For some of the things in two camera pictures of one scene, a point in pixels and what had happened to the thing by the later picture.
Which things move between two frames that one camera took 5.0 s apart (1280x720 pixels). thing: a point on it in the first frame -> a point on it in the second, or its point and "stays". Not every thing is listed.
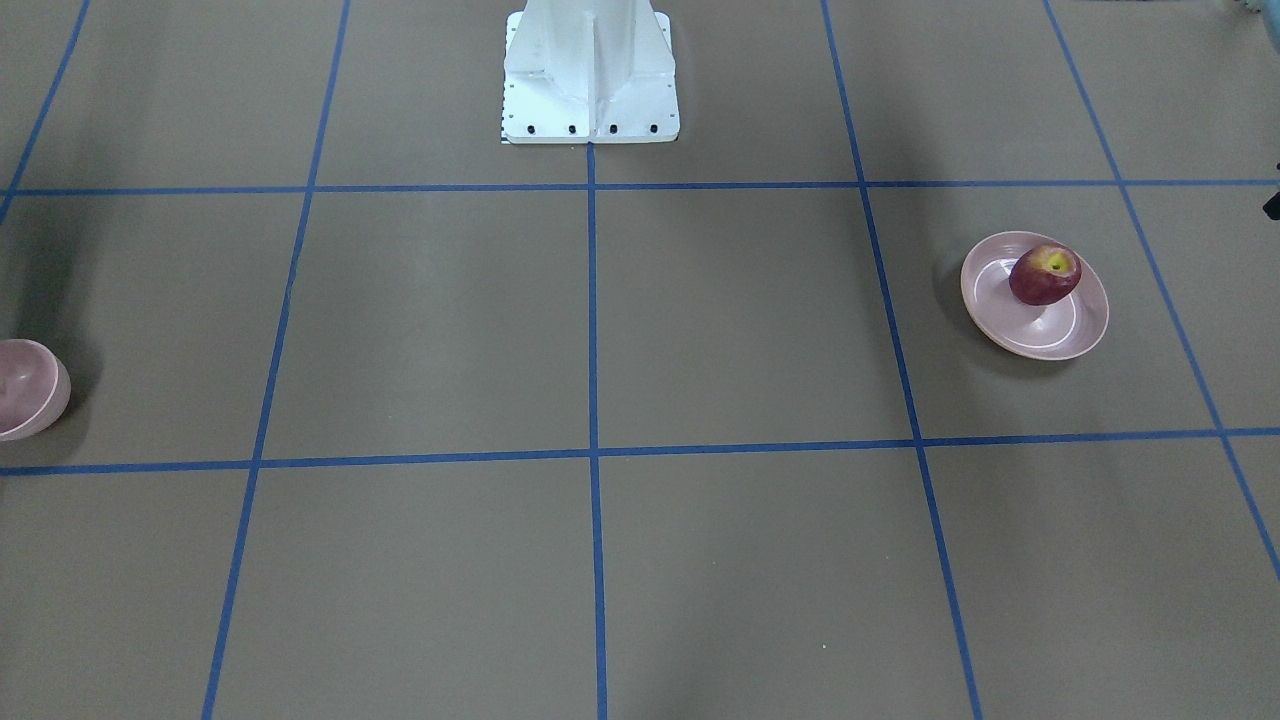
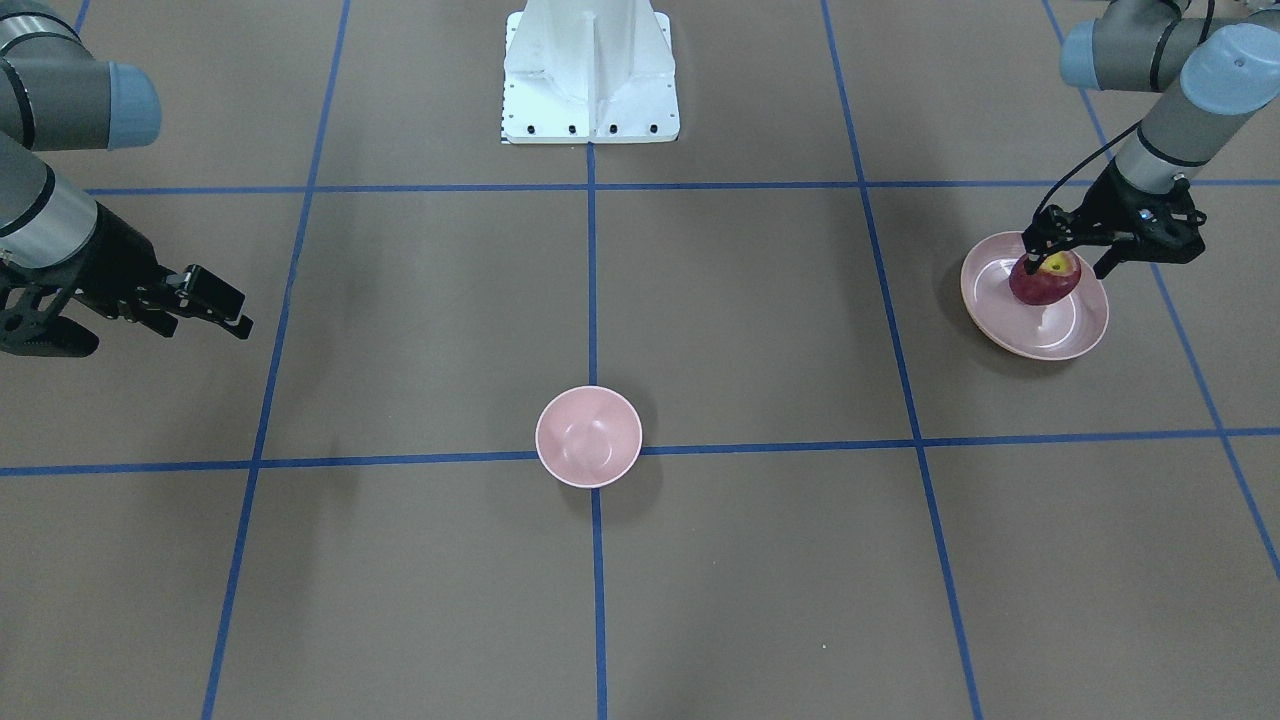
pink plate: x=1054 y=331 stays
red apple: x=1044 y=274 stays
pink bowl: x=35 y=387 -> x=589 y=436
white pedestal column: x=589 y=71 stays
